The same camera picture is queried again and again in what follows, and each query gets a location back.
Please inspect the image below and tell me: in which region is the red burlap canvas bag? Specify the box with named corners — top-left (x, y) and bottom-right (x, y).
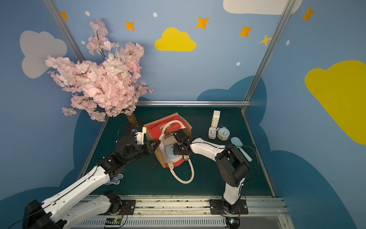
top-left (144, 113), bottom-right (194, 184)

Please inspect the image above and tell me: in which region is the pink round alarm clock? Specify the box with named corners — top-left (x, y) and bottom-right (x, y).
top-left (159, 142), bottom-right (165, 155)

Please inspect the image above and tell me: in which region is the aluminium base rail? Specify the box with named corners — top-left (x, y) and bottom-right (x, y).
top-left (68, 195), bottom-right (289, 229)

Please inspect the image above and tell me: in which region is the pink cherry blossom tree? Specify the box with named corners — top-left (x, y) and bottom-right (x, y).
top-left (45, 19), bottom-right (154, 122)

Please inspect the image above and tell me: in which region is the light blue plastic spoon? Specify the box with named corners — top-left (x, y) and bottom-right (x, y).
top-left (230, 137), bottom-right (253, 162)

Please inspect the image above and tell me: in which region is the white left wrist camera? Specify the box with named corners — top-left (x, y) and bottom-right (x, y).
top-left (133, 127), bottom-right (147, 145)

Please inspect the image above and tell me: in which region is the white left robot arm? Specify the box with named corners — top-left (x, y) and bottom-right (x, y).
top-left (22, 136), bottom-right (160, 229)

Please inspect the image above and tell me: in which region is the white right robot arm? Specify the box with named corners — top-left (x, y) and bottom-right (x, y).
top-left (173, 129), bottom-right (250, 215)

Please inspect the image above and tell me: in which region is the blue twin-bell alarm clock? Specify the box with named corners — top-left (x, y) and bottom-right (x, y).
top-left (216, 126), bottom-right (230, 141)

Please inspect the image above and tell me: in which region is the blue dotted work glove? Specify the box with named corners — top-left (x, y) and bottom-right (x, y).
top-left (105, 174), bottom-right (124, 186)

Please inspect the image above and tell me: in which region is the white rectangular alarm clock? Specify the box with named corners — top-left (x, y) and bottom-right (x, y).
top-left (208, 127), bottom-right (217, 140)

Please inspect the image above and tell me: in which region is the tall white box clock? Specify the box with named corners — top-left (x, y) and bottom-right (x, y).
top-left (211, 110), bottom-right (221, 128)

